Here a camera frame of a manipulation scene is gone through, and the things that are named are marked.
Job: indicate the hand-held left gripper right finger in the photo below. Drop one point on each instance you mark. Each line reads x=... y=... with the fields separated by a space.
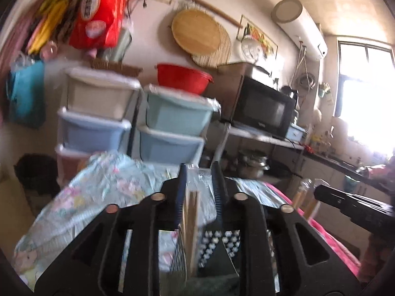
x=218 y=188

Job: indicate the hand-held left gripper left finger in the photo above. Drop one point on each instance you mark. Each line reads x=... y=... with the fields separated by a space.
x=182 y=191

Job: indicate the cartoon printed tablecloth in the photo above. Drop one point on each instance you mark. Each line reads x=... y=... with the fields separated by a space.
x=101 y=191

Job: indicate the round woven mat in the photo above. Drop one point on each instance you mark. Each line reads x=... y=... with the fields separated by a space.
x=220 y=55

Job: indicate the flat wicker basket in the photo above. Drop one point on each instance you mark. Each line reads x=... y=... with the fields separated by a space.
x=114 y=66

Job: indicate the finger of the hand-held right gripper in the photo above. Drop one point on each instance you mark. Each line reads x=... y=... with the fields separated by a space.
x=345 y=199

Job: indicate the metal kitchen shelf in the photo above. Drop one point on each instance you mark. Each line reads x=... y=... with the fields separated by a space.
x=262 y=138

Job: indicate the person's right forearm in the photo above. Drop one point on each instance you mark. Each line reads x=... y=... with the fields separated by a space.
x=378 y=259

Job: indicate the yellow hanging cloths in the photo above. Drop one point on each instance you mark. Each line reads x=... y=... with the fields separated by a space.
x=49 y=21

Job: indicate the white storage drawer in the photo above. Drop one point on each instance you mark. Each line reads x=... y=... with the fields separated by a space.
x=98 y=95

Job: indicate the black microwave oven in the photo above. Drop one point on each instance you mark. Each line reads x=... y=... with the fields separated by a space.
x=262 y=109

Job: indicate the small fruit wall poster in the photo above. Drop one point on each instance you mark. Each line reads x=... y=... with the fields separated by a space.
x=265 y=40

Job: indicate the green plastic utensil basket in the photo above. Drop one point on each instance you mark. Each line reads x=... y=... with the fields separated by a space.
x=216 y=265

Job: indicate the kitchen counter cabinets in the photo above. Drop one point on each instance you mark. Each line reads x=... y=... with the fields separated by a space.
x=327 y=172

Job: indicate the blue hanging cup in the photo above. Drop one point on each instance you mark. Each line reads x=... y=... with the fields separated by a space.
x=351 y=184

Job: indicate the round bamboo tray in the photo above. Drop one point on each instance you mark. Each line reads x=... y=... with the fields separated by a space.
x=194 y=30

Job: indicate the light teal storage drawer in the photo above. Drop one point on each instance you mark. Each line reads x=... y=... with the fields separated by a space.
x=176 y=114

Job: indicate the red plastic basin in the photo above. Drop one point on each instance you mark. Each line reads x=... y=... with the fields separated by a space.
x=182 y=78

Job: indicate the pink round glass ball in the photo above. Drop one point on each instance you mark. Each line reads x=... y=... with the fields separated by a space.
x=49 y=51

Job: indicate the blue storage drawer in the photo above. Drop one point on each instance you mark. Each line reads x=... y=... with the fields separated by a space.
x=168 y=148
x=92 y=134

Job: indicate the light blue plastic container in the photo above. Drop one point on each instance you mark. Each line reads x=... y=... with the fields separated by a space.
x=296 y=133

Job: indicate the white cylindrical water heater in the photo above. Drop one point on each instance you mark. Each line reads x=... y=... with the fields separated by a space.
x=304 y=30

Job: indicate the pink storage drawer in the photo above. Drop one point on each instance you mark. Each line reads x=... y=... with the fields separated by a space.
x=69 y=166

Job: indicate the pink hanging garments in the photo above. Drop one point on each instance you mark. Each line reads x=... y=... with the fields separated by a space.
x=15 y=40

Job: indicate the blue hanging bag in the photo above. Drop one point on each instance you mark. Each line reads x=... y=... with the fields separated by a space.
x=26 y=95

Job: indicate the window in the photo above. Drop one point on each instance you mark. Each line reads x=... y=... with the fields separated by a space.
x=367 y=98

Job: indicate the long wooden stick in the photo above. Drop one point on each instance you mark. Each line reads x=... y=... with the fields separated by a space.
x=203 y=4

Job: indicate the steel cooking pot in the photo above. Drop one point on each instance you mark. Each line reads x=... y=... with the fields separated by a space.
x=253 y=162

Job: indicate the black trash bin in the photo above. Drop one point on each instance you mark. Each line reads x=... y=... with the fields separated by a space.
x=35 y=178

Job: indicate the white round plastic cover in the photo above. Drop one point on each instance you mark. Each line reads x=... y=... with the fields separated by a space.
x=251 y=48

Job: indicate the red printed shopping bag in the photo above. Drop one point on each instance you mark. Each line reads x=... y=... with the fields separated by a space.
x=98 y=12

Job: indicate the black kettle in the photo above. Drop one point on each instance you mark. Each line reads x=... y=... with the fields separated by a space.
x=288 y=92

